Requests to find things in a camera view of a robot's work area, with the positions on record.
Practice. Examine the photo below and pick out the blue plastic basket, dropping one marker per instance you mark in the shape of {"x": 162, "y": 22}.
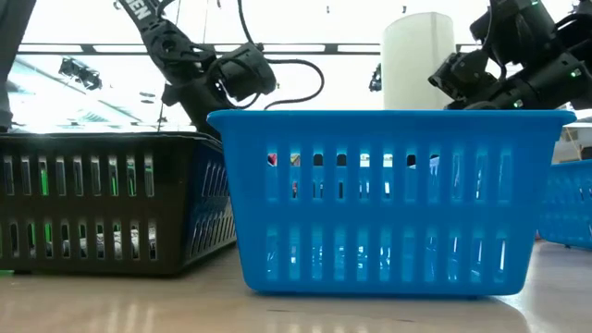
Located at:
{"x": 393, "y": 129}
{"x": 566, "y": 208}

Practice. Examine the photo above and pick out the black plastic basket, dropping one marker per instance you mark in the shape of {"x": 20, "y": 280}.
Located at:
{"x": 115, "y": 208}

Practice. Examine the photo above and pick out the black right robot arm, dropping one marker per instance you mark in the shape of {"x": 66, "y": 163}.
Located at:
{"x": 546, "y": 78}

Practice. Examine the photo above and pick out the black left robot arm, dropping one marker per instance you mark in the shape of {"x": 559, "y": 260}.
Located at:
{"x": 176, "y": 51}

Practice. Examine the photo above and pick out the white shade wooden base lamp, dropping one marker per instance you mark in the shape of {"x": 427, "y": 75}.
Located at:
{"x": 416, "y": 60}

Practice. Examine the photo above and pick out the small black background object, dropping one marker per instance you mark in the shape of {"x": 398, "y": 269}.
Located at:
{"x": 376, "y": 79}

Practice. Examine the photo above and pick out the dark ceiling fixture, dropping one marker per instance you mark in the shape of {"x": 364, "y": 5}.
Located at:
{"x": 81, "y": 74}

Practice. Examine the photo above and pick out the black overhead beam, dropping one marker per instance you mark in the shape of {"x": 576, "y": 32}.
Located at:
{"x": 330, "y": 48}

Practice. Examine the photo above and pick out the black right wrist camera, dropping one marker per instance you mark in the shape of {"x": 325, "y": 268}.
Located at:
{"x": 458, "y": 74}

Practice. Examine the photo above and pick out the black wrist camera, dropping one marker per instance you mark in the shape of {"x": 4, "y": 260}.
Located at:
{"x": 247, "y": 71}
{"x": 458, "y": 74}

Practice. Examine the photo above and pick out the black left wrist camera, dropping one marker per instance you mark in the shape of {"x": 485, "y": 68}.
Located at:
{"x": 247, "y": 71}

